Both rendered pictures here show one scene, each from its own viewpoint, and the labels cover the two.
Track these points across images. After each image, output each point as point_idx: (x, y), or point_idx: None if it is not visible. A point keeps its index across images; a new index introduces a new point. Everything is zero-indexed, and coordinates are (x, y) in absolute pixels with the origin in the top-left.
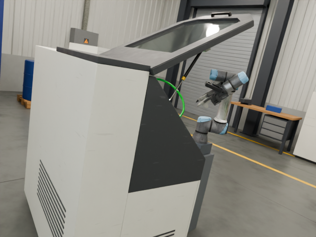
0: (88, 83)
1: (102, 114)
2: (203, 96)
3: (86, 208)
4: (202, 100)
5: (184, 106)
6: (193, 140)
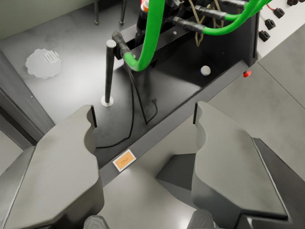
0: None
1: None
2: (208, 157)
3: None
4: (59, 139)
5: (145, 39)
6: (18, 144)
